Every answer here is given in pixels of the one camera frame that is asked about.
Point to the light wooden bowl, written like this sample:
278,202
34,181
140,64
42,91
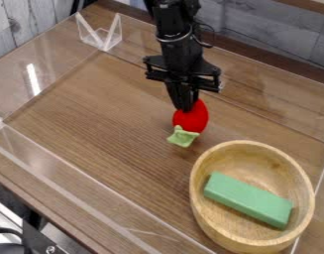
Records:
267,168

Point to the red plush strawberry fruit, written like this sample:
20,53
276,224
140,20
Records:
188,124

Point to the black metal stand bracket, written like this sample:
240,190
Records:
38,241

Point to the clear acrylic enclosure wall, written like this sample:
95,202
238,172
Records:
84,149

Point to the green rectangular block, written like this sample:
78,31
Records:
258,203

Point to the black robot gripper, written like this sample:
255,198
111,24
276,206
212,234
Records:
202,76

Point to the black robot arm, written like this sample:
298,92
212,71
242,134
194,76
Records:
180,66

